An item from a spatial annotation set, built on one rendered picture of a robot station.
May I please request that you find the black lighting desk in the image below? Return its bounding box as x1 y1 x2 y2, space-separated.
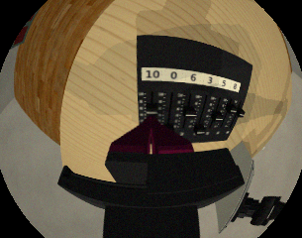
137 35 252 143

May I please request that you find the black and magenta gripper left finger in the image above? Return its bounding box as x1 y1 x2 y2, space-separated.
108 116 151 154

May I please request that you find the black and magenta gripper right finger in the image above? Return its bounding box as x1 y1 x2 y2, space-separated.
151 116 194 154

